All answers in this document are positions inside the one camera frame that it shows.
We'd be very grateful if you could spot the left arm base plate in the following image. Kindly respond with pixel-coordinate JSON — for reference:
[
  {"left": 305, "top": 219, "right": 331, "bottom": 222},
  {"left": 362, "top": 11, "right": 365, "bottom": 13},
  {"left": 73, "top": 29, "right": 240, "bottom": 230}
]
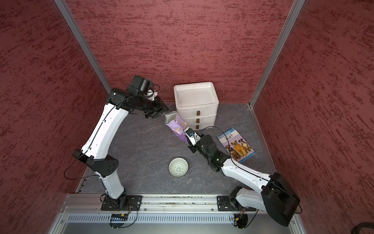
[{"left": 100, "top": 194, "right": 143, "bottom": 212}]

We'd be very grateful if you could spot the base cable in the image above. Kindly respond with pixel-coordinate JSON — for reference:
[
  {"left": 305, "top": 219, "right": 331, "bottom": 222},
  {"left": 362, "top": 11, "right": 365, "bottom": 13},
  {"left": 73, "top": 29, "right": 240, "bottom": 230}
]
[
  {"left": 232, "top": 207, "right": 259, "bottom": 230},
  {"left": 108, "top": 201, "right": 139, "bottom": 229}
]

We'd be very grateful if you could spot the dog picture book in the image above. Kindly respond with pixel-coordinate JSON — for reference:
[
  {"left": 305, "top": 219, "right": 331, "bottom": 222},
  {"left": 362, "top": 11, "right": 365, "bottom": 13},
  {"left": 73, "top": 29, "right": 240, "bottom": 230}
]
[{"left": 217, "top": 128, "right": 256, "bottom": 163}]

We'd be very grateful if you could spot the right base cable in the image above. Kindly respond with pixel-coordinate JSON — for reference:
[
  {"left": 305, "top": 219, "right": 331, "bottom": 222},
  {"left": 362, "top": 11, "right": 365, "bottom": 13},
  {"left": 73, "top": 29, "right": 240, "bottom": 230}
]
[{"left": 232, "top": 207, "right": 259, "bottom": 230}]

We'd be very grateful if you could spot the purple oats bag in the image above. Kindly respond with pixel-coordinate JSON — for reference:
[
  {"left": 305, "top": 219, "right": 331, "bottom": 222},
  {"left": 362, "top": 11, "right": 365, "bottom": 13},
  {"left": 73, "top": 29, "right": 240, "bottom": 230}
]
[{"left": 165, "top": 111, "right": 188, "bottom": 142}]

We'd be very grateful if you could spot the left base cable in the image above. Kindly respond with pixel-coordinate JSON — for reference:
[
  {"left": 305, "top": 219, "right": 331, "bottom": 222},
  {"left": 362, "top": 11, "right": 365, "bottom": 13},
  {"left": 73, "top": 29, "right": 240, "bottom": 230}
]
[{"left": 108, "top": 201, "right": 139, "bottom": 229}]

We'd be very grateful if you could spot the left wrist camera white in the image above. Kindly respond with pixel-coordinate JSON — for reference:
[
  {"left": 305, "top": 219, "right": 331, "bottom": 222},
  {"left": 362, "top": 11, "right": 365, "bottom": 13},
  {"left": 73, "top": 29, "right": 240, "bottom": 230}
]
[{"left": 146, "top": 89, "right": 158, "bottom": 101}]

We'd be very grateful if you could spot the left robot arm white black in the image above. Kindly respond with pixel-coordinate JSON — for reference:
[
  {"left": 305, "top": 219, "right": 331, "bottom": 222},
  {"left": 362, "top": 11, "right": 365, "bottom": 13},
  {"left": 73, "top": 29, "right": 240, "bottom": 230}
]
[{"left": 73, "top": 76, "right": 169, "bottom": 210}]

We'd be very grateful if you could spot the corner aluminium post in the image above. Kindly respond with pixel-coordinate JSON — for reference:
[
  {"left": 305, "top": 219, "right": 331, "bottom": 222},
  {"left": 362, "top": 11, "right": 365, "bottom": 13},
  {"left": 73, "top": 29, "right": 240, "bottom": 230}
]
[
  {"left": 248, "top": 0, "right": 306, "bottom": 108},
  {"left": 54, "top": 0, "right": 112, "bottom": 93}
]

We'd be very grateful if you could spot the white patterned breakfast bowl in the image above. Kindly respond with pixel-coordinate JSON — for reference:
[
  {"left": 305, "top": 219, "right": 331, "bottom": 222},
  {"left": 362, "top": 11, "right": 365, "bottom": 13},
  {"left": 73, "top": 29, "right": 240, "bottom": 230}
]
[{"left": 168, "top": 158, "right": 189, "bottom": 177}]

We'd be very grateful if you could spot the white foam box stack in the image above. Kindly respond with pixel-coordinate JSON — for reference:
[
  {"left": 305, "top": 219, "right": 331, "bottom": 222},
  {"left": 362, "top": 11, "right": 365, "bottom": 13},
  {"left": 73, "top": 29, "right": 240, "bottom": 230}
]
[{"left": 174, "top": 82, "right": 219, "bottom": 130}]

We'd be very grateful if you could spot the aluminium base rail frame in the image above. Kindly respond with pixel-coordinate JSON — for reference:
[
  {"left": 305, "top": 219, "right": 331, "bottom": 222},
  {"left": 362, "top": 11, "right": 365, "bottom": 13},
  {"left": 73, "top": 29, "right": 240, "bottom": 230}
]
[{"left": 49, "top": 194, "right": 306, "bottom": 234}]

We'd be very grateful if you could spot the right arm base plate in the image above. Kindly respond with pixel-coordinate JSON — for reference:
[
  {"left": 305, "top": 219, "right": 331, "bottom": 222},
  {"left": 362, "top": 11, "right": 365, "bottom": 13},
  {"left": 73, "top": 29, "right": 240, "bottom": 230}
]
[{"left": 217, "top": 196, "right": 243, "bottom": 212}]

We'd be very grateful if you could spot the left corner aluminium post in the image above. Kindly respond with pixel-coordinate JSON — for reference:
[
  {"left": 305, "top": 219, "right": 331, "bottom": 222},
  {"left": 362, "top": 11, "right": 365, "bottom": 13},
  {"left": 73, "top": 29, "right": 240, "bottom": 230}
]
[{"left": 54, "top": 0, "right": 112, "bottom": 93}]

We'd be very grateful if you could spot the right corner aluminium post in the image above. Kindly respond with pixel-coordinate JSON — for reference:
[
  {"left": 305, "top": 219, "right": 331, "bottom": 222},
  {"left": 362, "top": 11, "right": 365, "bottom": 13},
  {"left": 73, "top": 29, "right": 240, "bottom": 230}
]
[{"left": 248, "top": 0, "right": 306, "bottom": 108}]

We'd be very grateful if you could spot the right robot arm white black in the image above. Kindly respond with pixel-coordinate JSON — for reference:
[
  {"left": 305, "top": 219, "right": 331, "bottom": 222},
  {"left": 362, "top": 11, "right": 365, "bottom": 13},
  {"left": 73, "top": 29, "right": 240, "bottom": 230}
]
[{"left": 186, "top": 132, "right": 301, "bottom": 227}]

